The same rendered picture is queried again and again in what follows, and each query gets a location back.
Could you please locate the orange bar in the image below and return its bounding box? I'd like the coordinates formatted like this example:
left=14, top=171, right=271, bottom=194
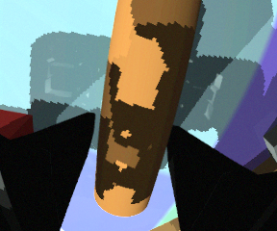
left=150, top=157, right=277, bottom=231

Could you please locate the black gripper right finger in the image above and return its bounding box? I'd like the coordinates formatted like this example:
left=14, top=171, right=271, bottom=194
left=166, top=124, right=277, bottom=231

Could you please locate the brown cylinder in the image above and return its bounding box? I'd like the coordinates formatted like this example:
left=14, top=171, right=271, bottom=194
left=93, top=0, right=201, bottom=217

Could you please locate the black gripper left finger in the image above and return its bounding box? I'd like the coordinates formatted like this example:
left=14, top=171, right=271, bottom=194
left=0, top=113, right=95, bottom=231

